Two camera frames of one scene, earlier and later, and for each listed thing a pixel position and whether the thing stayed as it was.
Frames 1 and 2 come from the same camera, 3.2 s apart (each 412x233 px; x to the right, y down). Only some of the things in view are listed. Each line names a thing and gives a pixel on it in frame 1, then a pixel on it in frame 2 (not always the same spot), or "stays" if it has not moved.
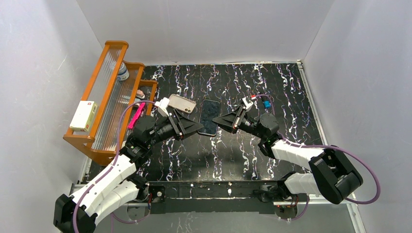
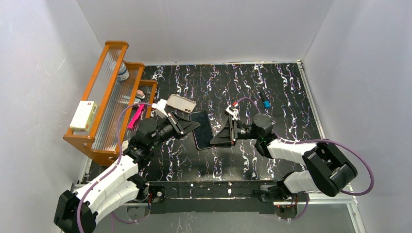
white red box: x=84 y=116 stays
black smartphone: x=210 y=109 to x=203 y=134
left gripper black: x=177 y=125 stays
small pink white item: x=140 y=94 stays
